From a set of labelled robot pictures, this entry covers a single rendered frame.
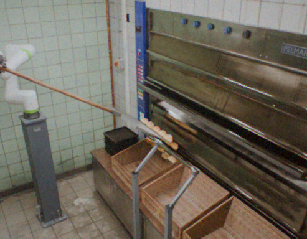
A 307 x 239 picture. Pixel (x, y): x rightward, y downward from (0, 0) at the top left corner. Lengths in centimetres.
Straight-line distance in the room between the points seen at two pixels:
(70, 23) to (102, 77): 74
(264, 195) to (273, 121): 55
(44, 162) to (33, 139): 28
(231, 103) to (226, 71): 23
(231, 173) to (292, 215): 54
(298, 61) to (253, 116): 49
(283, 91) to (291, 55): 21
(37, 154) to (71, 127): 93
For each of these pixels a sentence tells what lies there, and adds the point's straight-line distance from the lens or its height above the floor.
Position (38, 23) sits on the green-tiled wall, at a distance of 361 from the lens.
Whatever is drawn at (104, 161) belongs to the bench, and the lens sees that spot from 344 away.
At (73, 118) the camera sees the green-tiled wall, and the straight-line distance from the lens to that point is 398.
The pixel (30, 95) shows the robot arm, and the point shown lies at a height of 143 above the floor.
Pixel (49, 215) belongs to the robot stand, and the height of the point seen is 10.
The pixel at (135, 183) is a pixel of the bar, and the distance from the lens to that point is 262.
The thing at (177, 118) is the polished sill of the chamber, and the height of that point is 118.
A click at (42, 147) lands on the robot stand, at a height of 91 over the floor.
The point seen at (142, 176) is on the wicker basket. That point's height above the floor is 59.
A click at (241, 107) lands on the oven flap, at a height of 155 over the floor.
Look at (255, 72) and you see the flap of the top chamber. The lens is 214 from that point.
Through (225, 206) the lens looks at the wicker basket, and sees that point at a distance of 256.
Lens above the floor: 241
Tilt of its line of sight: 26 degrees down
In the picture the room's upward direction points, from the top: straight up
